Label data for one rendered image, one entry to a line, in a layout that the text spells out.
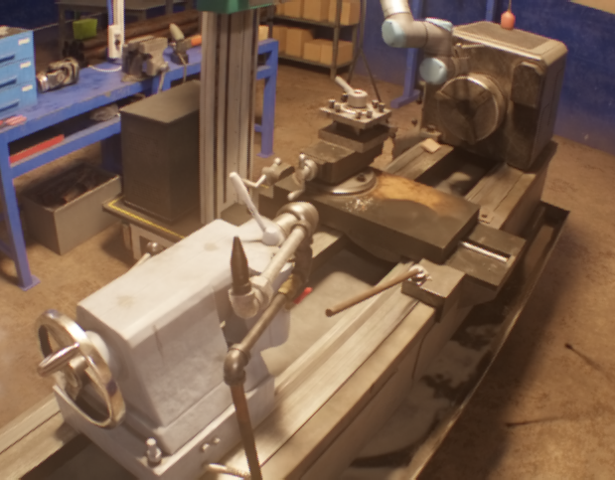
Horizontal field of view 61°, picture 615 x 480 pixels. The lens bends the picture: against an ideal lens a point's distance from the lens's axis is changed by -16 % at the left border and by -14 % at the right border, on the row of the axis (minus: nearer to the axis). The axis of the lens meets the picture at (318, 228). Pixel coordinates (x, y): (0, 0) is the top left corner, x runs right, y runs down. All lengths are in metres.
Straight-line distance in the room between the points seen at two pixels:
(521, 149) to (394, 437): 1.27
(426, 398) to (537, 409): 0.79
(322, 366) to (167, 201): 1.62
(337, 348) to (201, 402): 0.44
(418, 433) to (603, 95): 4.39
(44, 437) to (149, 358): 0.38
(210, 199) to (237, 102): 0.46
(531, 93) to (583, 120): 3.48
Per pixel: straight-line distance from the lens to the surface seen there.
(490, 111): 2.22
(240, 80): 2.77
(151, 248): 1.18
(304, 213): 1.30
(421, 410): 1.87
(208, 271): 1.04
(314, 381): 1.31
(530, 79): 2.31
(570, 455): 2.47
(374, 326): 1.46
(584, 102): 5.74
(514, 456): 2.37
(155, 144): 2.72
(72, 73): 3.27
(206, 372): 1.06
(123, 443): 1.06
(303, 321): 1.64
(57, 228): 3.24
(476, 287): 1.65
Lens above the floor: 1.76
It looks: 31 degrees down
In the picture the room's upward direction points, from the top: 5 degrees clockwise
